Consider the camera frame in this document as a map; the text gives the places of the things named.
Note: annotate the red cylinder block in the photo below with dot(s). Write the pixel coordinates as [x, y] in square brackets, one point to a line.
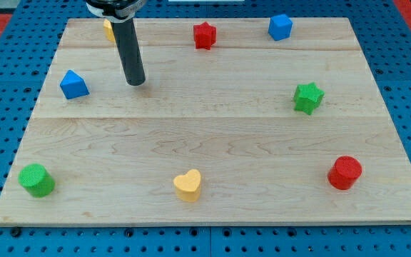
[345, 171]

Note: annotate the yellow heart block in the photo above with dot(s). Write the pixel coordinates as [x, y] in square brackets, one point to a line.
[188, 185]

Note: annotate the blue cube block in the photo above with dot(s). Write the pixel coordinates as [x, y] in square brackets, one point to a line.
[280, 27]

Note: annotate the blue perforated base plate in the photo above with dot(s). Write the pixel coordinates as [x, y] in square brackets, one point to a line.
[30, 31]

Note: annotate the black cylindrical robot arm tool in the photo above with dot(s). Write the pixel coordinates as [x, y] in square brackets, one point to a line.
[121, 13]

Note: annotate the green star block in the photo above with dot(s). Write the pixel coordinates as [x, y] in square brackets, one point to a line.
[307, 97]

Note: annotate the blue triangular prism block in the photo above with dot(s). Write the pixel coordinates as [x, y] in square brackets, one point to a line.
[73, 86]

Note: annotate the green cylinder block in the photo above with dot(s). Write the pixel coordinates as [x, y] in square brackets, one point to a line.
[36, 180]

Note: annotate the red star block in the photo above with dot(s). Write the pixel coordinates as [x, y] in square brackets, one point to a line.
[204, 35]

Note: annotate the light wooden board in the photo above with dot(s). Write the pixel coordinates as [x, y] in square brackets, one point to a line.
[227, 112]

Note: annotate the yellow block behind arm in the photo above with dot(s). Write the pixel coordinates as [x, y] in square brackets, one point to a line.
[108, 31]

